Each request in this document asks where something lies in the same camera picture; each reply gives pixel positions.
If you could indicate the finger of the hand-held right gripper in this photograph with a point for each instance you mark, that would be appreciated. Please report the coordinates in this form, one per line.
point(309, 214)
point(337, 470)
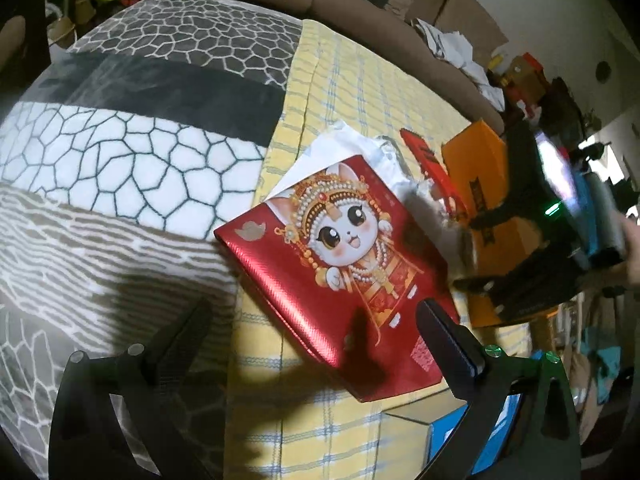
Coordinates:
point(530, 285)
point(505, 215)

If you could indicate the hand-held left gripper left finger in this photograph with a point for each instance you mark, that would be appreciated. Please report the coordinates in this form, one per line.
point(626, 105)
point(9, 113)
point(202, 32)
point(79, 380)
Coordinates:
point(185, 330)

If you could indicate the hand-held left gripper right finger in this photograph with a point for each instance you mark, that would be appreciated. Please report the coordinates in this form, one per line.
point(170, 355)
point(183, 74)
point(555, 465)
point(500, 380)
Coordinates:
point(445, 345)

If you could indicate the orange cardboard box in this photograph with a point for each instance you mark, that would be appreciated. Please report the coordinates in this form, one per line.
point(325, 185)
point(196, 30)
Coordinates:
point(495, 250)

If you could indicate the red cartoon cat box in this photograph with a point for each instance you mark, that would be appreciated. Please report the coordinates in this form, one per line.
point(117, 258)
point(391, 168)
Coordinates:
point(340, 270)

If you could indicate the person's right hand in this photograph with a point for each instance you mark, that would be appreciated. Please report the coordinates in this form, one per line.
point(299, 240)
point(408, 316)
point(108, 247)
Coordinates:
point(633, 255)

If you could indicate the red grater peeler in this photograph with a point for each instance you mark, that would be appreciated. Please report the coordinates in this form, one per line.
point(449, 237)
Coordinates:
point(430, 160)

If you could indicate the blue printed box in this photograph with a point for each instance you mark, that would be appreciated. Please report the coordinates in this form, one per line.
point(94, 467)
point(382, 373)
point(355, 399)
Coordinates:
point(450, 440)

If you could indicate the teal cloth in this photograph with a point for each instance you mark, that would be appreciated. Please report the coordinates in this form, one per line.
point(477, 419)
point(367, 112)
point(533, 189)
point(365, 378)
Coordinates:
point(607, 365)

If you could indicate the stack of cardboard boxes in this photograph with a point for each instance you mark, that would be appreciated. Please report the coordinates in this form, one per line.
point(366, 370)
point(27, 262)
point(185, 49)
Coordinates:
point(520, 77)

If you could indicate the white crumpled cloth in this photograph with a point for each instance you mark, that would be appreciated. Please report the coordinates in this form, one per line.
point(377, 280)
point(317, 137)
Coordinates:
point(460, 50)

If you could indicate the white plastic bag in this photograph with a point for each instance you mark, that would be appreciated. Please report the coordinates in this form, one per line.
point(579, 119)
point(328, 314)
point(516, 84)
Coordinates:
point(345, 145)

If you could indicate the grey patterned blanket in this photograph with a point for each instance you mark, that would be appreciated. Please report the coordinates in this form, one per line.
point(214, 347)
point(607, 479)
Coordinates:
point(125, 160)

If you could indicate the yellow checked cloth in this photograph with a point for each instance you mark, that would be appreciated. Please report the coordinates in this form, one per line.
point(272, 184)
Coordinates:
point(320, 95)

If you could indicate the brown sofa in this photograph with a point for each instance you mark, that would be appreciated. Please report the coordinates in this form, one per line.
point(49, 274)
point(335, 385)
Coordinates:
point(360, 15)

